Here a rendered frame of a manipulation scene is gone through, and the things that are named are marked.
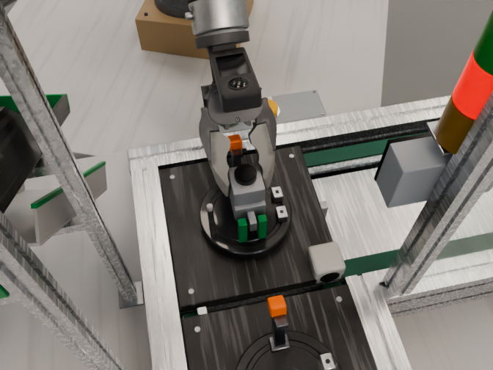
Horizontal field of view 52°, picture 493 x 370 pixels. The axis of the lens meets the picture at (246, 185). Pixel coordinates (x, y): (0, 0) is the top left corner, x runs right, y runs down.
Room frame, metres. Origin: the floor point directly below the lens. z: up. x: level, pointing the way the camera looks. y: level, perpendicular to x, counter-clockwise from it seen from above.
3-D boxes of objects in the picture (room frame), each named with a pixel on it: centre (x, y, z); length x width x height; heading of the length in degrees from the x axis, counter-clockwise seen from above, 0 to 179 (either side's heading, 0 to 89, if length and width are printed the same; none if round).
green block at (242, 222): (0.34, 0.01, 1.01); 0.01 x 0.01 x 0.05; 12
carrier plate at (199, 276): (0.39, 0.00, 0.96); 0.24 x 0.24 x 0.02; 12
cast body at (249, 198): (0.38, 0.00, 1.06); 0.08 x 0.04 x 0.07; 12
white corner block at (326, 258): (0.31, -0.11, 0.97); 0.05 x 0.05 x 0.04; 12
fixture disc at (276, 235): (0.39, 0.00, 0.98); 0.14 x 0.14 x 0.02
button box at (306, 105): (0.62, -0.04, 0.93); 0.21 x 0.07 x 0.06; 102
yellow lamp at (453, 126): (0.31, -0.21, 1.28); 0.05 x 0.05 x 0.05
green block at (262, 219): (0.35, -0.02, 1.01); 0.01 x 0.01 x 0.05; 12
